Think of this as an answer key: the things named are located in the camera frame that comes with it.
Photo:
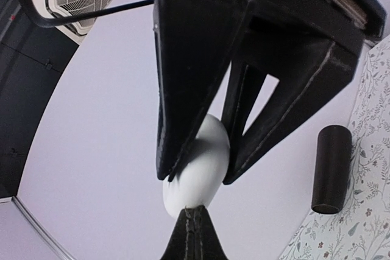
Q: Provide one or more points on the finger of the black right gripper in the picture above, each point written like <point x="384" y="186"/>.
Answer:
<point x="195" y="41"/>
<point x="310" y="76"/>

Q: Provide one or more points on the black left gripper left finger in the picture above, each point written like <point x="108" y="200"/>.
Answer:
<point x="181" y="242"/>

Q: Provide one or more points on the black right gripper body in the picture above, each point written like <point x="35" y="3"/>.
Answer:
<point x="345" y="22"/>

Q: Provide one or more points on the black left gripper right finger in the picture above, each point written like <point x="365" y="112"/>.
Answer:
<point x="206" y="241"/>

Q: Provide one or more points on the white earbud charging case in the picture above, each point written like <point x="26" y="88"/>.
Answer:
<point x="198" y="181"/>

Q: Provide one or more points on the floral patterned table mat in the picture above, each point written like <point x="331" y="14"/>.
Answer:
<point x="361" y="229"/>

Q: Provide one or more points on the black cylinder speaker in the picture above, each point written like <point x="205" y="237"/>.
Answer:
<point x="331" y="175"/>

